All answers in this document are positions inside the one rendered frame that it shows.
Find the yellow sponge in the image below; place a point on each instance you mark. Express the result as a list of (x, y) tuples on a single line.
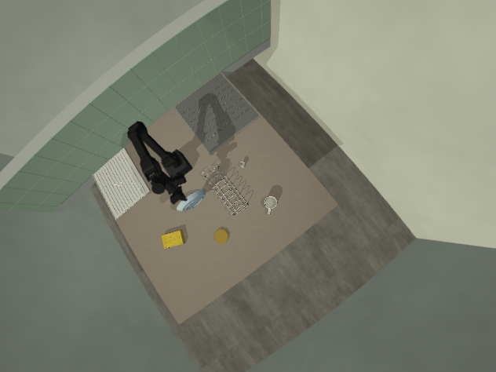
[(173, 239)]

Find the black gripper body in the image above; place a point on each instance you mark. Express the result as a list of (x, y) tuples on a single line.
[(176, 194)]

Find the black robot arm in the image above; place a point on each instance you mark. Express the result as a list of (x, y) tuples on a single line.
[(149, 165)]

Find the beige ribbed draining mat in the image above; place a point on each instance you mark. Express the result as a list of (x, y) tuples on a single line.
[(120, 183)]

